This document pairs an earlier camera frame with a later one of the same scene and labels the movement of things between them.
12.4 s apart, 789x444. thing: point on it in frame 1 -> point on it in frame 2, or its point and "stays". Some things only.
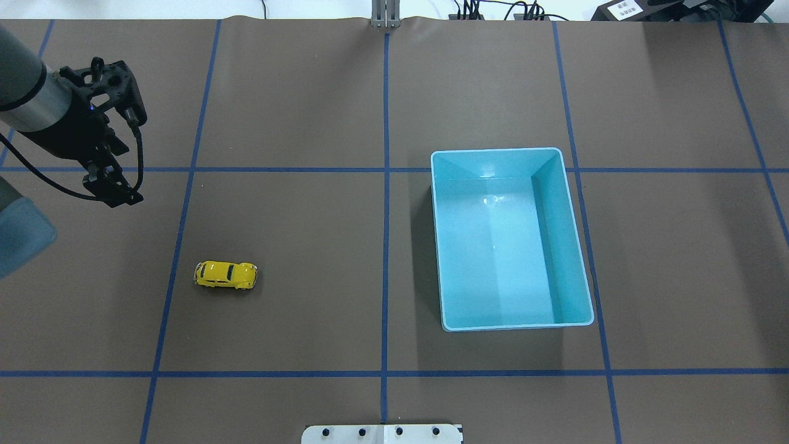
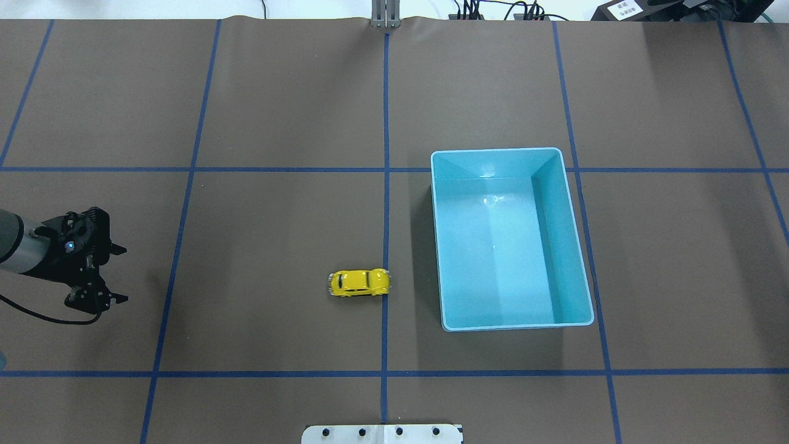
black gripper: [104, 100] -> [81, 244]
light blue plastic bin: [509, 254] stays
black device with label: [624, 10] stays
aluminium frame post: [385, 14] stays
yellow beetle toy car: [218, 274] -> [359, 282]
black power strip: [516, 17] stays
